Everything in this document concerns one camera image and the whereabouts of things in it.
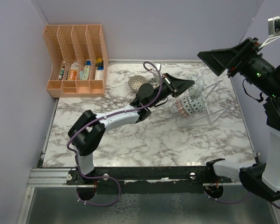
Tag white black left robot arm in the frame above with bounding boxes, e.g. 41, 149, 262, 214
68, 73, 195, 184

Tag items in organizer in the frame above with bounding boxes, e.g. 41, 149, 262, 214
58, 58, 104, 81

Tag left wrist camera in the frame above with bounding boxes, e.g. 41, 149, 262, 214
152, 62, 162, 81

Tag black mounting base rail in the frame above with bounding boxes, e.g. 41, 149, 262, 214
67, 166, 231, 194

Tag red zigzag pattern bowl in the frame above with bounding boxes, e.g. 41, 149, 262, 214
187, 74, 204, 99

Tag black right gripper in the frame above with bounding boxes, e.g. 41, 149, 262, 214
198, 35, 280, 98

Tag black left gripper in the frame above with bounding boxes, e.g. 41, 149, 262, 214
148, 72, 194, 108

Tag red quatrefoil pattern bowl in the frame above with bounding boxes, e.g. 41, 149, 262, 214
174, 99, 188, 118

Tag blue triangle pattern bowl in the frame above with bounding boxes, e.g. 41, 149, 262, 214
181, 97, 195, 115

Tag peach plastic desk organizer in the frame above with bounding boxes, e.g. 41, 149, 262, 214
43, 24, 109, 98

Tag brown flower pattern bowl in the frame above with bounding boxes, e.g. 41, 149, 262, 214
128, 75, 148, 91

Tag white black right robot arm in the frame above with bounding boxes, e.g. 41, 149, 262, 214
198, 38, 280, 202

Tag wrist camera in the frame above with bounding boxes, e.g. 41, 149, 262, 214
259, 15, 280, 49
152, 62, 162, 81

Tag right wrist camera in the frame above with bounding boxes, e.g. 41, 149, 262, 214
259, 15, 280, 49

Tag green leaf pattern bowl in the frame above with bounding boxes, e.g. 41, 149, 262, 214
148, 77, 160, 88

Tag white wire dish rack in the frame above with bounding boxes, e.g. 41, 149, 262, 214
171, 79, 234, 128

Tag aluminium extrusion rail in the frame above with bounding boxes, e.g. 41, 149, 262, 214
27, 168, 69, 188

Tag red diamond pattern bowl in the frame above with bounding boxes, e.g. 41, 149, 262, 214
190, 97, 205, 113

